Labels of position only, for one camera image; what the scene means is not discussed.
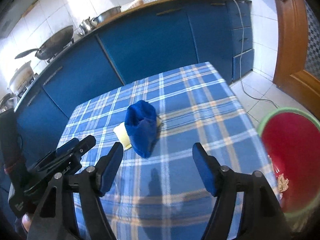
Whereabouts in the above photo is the yellow sponge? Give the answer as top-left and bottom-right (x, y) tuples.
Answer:
(113, 116), (162, 155)

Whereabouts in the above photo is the blue knitted cloth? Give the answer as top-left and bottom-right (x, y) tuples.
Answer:
(124, 100), (160, 158)

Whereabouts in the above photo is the blue kitchen cabinet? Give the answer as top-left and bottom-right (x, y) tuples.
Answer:
(15, 0), (253, 163)

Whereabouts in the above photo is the grey lidded pot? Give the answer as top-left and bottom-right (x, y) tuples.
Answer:
(9, 61), (34, 98)

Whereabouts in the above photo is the red basin green rim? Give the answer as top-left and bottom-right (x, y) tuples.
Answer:
(258, 107), (319, 215)

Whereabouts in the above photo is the black wok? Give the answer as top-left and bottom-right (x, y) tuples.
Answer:
(15, 25), (73, 60)

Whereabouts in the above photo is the steel kettle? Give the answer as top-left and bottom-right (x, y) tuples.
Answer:
(79, 17), (97, 35)

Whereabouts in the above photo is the steel basin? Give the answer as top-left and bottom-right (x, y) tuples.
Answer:
(91, 6), (121, 25)

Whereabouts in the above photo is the wooden door glass panel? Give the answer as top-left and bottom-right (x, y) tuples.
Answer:
(273, 0), (320, 118)

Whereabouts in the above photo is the white power cable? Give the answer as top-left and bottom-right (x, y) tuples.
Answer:
(207, 0), (279, 106)

